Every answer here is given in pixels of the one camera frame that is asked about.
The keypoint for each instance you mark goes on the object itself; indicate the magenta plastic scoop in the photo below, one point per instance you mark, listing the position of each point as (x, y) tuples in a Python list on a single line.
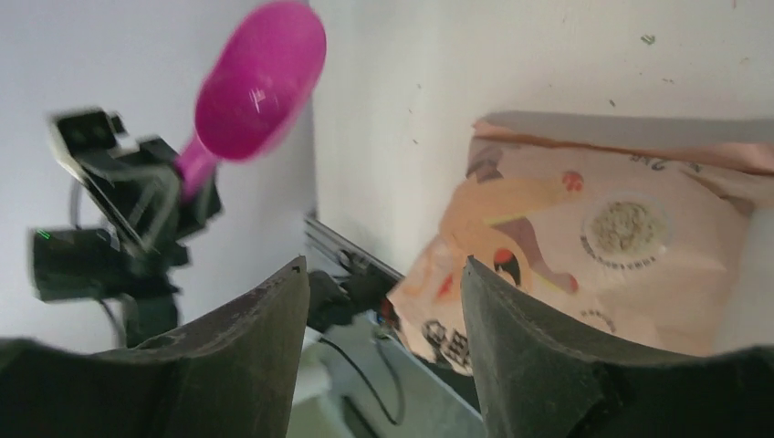
[(262, 80)]

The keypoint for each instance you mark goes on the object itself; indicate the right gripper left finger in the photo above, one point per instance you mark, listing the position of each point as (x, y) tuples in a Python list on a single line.
[(229, 373)]

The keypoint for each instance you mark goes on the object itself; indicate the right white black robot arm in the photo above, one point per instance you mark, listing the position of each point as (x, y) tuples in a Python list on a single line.
[(341, 296)]

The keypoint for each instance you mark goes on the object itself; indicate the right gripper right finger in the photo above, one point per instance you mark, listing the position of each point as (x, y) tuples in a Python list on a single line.
[(541, 373)]

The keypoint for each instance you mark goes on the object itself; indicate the pink cat litter bag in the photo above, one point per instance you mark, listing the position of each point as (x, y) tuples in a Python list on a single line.
[(641, 244)]

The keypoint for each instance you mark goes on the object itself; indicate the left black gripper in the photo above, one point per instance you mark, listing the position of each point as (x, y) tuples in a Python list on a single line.
[(128, 224)]

